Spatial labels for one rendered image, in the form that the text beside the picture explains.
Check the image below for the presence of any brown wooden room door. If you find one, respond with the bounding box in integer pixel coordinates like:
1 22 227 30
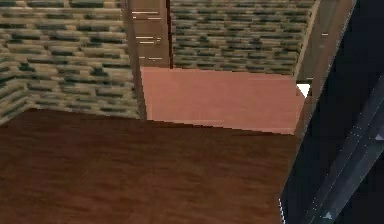
127 0 174 70

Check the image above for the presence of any black room door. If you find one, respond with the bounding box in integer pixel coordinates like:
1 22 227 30
279 0 384 224

